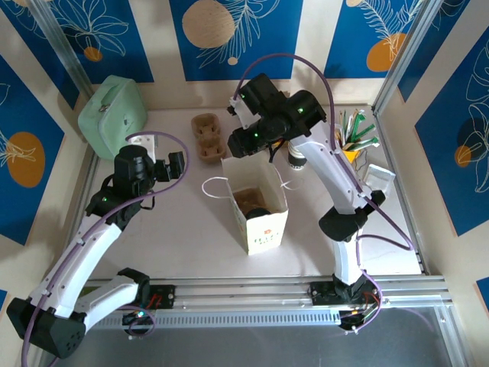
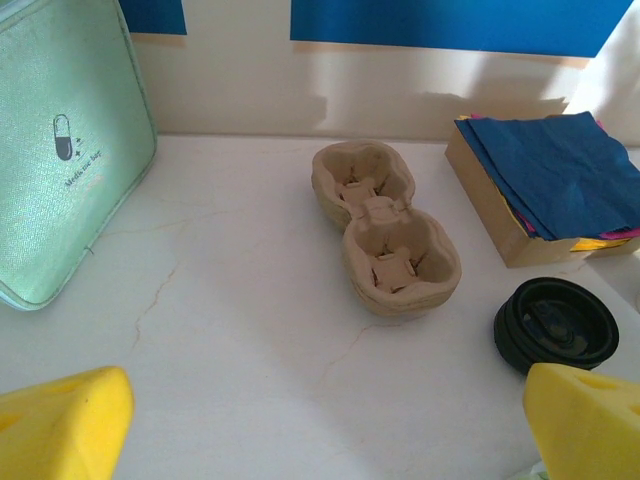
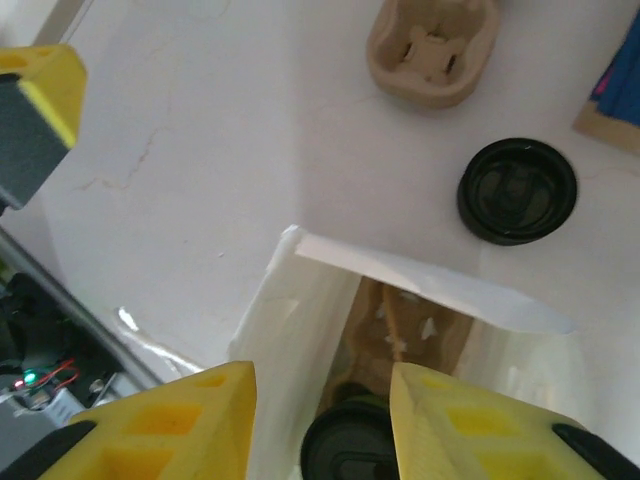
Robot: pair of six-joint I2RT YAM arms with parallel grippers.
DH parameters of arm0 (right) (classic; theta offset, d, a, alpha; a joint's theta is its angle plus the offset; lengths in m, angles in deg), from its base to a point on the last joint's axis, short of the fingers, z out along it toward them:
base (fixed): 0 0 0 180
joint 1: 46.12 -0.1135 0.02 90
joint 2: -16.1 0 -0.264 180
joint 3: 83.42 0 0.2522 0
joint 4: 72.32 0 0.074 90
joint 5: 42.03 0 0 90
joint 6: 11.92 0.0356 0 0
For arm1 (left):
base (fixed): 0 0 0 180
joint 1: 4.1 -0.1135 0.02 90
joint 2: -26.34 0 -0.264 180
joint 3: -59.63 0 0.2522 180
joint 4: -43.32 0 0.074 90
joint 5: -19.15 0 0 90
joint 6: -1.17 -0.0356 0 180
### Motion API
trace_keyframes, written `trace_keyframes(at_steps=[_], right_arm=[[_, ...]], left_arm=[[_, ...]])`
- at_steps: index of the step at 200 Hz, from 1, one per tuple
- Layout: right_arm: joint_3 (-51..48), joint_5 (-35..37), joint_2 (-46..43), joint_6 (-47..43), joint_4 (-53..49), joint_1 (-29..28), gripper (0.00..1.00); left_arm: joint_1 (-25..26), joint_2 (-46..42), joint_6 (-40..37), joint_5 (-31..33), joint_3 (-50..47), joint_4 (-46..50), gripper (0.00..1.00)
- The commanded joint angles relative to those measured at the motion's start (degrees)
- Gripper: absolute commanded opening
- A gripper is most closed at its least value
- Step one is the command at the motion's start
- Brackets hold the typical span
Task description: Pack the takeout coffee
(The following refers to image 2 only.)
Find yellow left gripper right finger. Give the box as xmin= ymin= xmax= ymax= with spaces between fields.
xmin=523 ymin=362 xmax=640 ymax=480

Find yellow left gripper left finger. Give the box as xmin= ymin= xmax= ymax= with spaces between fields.
xmin=0 ymin=365 xmax=135 ymax=480

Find black plastic cup lid stack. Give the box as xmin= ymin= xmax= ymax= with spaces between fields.
xmin=493 ymin=277 xmax=620 ymax=376

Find multicoloured paper napkin stack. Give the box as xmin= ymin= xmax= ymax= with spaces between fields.
xmin=502 ymin=197 xmax=640 ymax=254

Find pulp cup carrier stack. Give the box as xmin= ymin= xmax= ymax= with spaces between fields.
xmin=312 ymin=141 xmax=463 ymax=317

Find mint green medicine bag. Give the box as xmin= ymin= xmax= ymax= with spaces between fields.
xmin=0 ymin=0 xmax=159 ymax=312

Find blue paper napkin stack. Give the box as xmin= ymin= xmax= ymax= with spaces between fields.
xmin=453 ymin=110 xmax=640 ymax=242

